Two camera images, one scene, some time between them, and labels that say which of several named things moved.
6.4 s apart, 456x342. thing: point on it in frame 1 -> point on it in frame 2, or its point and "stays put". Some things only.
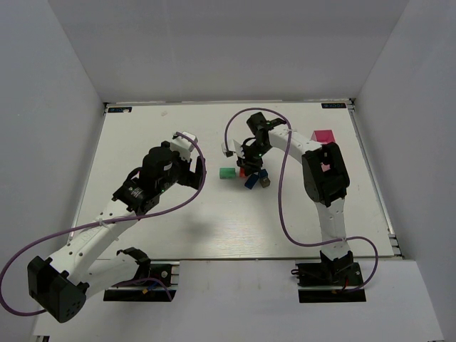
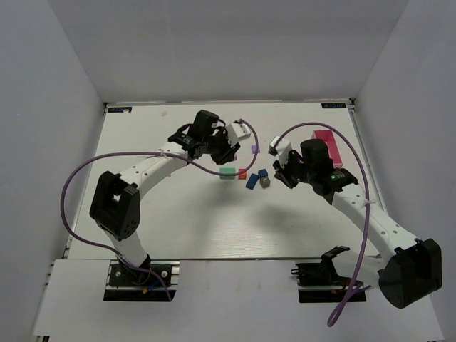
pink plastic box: (323, 136) stays put
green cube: (227, 173) stays put
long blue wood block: (251, 181) stays put
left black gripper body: (194, 174) -> (224, 151)
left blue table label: (120, 110) stays put
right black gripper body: (249, 164) -> (285, 169)
